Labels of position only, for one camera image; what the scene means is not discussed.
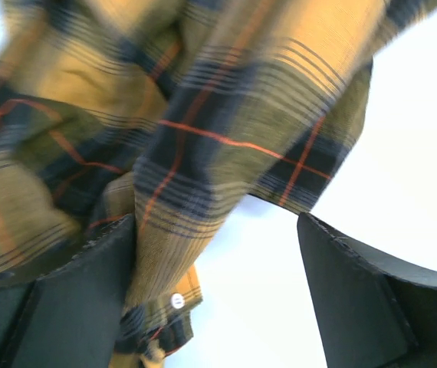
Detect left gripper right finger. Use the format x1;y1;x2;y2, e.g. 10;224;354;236
297;213;437;368

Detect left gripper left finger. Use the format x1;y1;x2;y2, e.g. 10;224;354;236
0;215;135;367

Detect yellow plaid long sleeve shirt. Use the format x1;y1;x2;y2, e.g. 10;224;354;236
0;1;437;367

